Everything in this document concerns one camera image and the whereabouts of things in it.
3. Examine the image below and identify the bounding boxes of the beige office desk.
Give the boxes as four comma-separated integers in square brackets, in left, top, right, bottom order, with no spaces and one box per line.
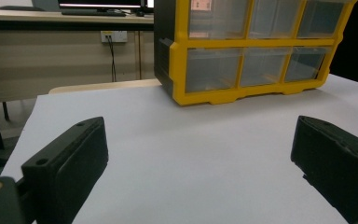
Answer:
[0,8,156,121]

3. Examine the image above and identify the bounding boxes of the pink label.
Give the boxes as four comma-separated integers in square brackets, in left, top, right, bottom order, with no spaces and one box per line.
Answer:
[190,0,213,12]

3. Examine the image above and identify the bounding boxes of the black keyboard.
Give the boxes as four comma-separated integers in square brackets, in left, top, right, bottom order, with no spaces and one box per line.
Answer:
[61,9,127,18]

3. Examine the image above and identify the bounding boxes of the set of clear plastic drawers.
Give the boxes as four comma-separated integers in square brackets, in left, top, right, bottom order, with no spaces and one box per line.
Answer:
[185,0,352,93]

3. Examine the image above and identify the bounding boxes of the black computer monitor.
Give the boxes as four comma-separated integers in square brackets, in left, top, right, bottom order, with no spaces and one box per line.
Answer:
[57,0,145,11]

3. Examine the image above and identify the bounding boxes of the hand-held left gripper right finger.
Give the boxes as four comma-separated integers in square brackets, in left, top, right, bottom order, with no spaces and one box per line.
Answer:
[290,115,358,224]

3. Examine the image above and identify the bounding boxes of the black power cable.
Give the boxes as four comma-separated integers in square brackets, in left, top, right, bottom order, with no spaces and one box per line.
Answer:
[105,35,117,83]

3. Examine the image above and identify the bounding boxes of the beige wooden table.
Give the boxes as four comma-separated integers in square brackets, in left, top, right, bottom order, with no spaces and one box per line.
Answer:
[48,77,163,95]

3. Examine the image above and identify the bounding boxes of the yellow and black drawer cabinet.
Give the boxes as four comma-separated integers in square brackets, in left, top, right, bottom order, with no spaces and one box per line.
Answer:
[153,0,358,107]

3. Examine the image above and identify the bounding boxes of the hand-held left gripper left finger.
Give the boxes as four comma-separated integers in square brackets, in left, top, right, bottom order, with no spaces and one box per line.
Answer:
[21,116,109,224]

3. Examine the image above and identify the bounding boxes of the white wall socket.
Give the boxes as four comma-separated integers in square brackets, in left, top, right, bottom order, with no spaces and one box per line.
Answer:
[100,30,129,44]

